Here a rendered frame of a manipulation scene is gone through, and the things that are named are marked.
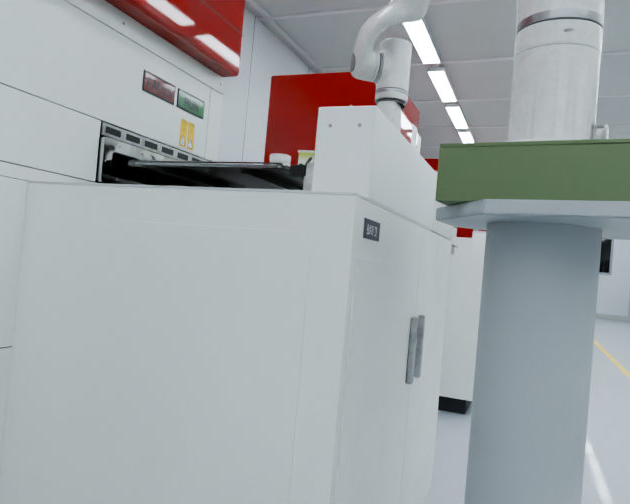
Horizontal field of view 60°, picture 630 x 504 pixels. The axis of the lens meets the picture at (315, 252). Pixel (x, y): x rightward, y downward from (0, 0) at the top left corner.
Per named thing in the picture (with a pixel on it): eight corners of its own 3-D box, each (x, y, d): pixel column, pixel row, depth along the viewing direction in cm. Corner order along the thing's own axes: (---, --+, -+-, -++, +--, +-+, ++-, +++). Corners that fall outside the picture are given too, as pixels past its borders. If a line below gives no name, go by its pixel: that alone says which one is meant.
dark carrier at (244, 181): (135, 165, 119) (135, 162, 119) (219, 189, 151) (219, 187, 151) (277, 167, 106) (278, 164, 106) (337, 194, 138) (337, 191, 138)
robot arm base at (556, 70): (625, 167, 85) (635, 48, 85) (613, 143, 69) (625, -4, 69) (500, 169, 96) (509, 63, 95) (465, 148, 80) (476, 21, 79)
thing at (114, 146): (95, 181, 115) (99, 136, 115) (210, 207, 155) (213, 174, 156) (101, 181, 114) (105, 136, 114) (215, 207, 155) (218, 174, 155)
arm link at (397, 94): (380, 99, 148) (379, 110, 148) (371, 88, 139) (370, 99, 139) (411, 98, 145) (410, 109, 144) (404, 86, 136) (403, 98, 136)
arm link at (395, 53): (379, 84, 137) (413, 90, 139) (383, 32, 137) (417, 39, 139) (367, 94, 145) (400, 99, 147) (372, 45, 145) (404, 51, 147)
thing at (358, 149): (310, 195, 85) (318, 106, 85) (394, 227, 136) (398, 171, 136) (368, 198, 81) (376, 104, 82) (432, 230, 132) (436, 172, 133)
